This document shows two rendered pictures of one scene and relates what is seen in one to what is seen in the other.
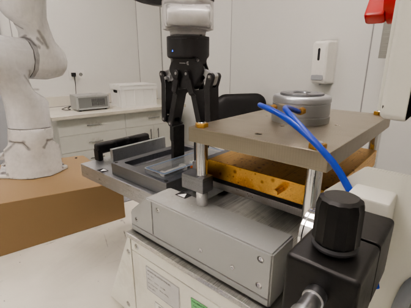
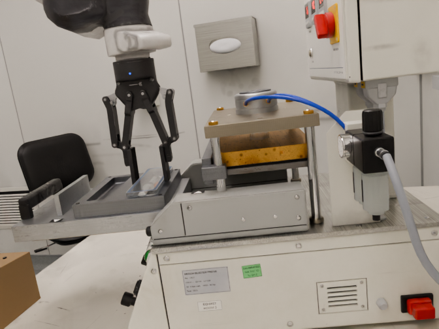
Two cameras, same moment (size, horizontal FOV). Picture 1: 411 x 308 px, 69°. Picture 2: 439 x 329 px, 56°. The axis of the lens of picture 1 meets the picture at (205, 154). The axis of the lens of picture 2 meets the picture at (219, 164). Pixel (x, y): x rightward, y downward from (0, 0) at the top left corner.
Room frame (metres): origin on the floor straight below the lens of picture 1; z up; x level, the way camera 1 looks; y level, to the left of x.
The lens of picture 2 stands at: (-0.14, 0.39, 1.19)
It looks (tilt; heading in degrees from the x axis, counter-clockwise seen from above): 12 degrees down; 323
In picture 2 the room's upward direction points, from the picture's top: 7 degrees counter-clockwise
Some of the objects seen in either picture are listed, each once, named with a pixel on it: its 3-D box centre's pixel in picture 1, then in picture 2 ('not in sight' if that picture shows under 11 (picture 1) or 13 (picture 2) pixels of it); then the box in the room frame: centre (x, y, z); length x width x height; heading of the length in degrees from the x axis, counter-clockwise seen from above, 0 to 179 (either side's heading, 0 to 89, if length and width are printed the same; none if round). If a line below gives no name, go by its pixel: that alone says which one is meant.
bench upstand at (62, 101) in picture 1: (103, 98); not in sight; (3.29, 1.10, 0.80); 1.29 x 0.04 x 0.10; 127
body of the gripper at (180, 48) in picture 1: (188, 63); (136, 84); (0.56, 0.03, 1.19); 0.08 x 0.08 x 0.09
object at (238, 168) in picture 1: (293, 150); (259, 134); (0.42, -0.13, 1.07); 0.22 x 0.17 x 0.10; 139
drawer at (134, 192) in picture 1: (161, 165); (110, 198); (0.63, 0.10, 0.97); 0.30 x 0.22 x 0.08; 49
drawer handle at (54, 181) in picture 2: (123, 145); (42, 196); (0.72, 0.20, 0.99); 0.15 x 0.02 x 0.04; 139
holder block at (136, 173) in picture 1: (175, 164); (132, 190); (0.59, 0.06, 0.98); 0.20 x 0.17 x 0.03; 139
